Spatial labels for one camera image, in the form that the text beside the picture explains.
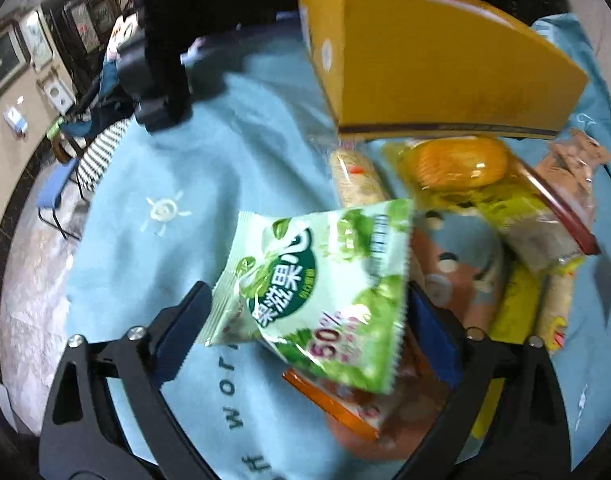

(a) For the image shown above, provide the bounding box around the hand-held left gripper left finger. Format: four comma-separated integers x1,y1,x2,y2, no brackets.
39,280,217,480

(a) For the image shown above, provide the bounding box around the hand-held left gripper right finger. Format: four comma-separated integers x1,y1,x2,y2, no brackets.
398,280,572,480

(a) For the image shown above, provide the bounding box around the green white snack packet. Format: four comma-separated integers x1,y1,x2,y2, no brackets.
205,199,415,395

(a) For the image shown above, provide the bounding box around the yellow cardboard box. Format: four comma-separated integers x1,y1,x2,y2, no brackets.
295,0,590,141

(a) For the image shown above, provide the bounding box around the yellow strip snack packet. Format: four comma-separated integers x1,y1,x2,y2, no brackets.
489,262,543,343

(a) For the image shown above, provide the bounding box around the cracker bag orange red label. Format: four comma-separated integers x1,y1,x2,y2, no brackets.
282,330,456,461

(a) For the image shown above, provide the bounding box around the clear rice cracker roll packet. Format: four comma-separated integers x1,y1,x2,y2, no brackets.
329,146,389,208
533,260,586,356

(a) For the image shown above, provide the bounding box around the light blue printed blanket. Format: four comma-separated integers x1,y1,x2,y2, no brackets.
65,15,611,480

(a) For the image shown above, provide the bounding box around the blue stool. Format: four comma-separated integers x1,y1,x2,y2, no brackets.
35,160,86,241

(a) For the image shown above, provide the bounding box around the striped cloth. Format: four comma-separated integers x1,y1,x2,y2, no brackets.
78,120,131,193

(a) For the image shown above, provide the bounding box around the blue cloth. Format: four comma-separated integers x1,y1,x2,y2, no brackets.
60,107,136,138

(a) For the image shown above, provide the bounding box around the brown nut packet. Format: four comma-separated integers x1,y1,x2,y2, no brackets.
535,130,611,211

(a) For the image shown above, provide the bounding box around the white board with hole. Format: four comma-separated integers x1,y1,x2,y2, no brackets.
38,72,76,111

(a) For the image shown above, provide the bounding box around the dark framed picture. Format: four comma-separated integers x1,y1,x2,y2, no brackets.
65,0,101,53
0,30,28,106
88,0,118,26

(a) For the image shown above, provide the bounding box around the small white framed picture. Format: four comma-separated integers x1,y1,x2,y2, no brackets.
20,10,53,71

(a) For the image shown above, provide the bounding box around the white wall box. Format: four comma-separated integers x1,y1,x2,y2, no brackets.
4,105,28,136

